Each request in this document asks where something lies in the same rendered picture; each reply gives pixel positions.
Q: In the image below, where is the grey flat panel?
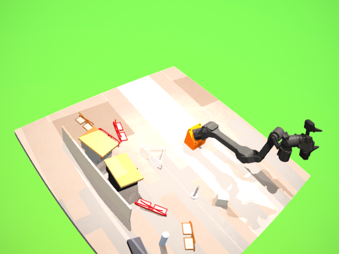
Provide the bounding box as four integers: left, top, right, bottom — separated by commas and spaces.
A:
62, 126, 132, 221

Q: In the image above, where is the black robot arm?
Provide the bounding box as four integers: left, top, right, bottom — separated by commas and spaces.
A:
192, 121, 315, 164

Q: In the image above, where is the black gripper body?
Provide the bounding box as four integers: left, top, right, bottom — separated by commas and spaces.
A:
294, 119, 315, 160

